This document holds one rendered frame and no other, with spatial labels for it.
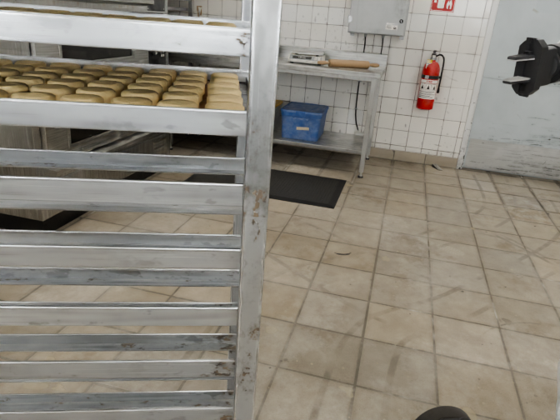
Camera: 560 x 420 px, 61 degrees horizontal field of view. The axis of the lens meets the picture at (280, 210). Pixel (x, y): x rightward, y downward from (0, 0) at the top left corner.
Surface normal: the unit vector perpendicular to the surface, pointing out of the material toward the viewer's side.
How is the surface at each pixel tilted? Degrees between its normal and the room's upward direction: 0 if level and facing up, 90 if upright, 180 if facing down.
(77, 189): 90
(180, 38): 90
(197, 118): 90
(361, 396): 0
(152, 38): 90
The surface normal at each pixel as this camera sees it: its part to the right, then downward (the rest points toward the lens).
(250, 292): 0.10, 0.39
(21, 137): -0.26, 0.35
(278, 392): 0.07, -0.92
